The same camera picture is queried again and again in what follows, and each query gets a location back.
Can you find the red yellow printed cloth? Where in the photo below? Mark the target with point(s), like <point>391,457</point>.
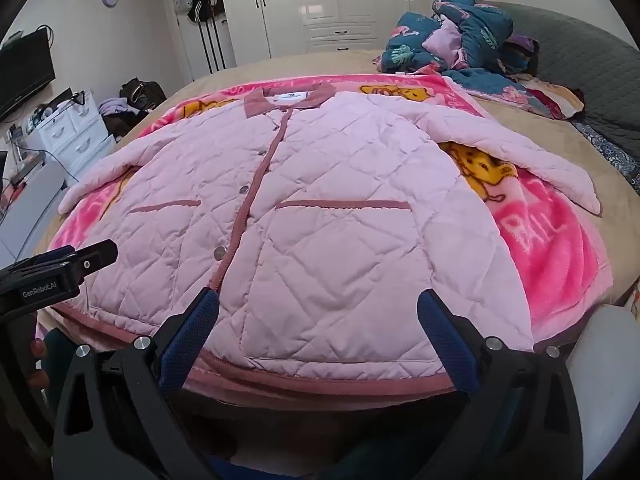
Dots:
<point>550,97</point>

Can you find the white door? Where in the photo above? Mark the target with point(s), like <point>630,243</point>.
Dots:
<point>190,45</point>

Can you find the dark brown clothes pile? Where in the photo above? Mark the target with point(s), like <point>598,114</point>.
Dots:
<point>122,125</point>

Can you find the white wardrobe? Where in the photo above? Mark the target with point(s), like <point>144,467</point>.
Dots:
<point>330,5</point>

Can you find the blue flamingo print quilt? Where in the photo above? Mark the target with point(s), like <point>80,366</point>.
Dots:
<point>450,35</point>

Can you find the lilac garment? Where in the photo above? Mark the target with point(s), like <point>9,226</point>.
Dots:
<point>114,106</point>

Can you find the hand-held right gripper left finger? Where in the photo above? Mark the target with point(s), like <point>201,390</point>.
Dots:
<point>187,340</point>

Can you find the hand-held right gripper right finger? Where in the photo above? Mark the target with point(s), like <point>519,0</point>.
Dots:
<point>447,340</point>

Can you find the pink printed blanket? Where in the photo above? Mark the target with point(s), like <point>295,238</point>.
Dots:
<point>540,240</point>

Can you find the blue floral patterned cloth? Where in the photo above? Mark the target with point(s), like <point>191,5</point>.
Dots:
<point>610,150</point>

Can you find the bed with tan sheet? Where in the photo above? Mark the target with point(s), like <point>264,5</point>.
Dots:
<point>565,145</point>

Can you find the grey quilted headboard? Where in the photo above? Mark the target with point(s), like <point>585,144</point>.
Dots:
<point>590,60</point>

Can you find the black television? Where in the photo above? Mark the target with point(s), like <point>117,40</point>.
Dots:
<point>25,75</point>

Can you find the person's left hand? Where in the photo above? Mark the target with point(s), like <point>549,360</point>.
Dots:
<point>37,360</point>

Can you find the white drawer unit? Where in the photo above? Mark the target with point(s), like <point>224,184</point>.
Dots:
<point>75,130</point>

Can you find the pink quilted jacket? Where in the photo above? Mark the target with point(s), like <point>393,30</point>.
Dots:
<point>320,200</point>

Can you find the pile of clothes and bags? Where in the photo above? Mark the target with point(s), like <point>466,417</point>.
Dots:
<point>142,92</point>

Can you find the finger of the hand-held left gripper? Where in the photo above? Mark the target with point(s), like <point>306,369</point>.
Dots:
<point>95,257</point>
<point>50,256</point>

